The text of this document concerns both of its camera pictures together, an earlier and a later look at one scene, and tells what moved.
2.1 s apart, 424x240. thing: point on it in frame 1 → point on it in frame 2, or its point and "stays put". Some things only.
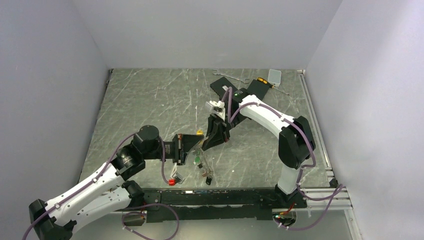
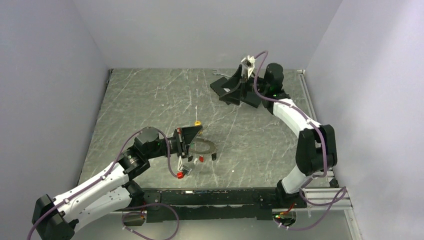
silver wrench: [243, 80] stays put
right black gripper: [218, 133] → [234, 97]
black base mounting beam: [165, 205] stays put
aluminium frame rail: [340, 201] stays put
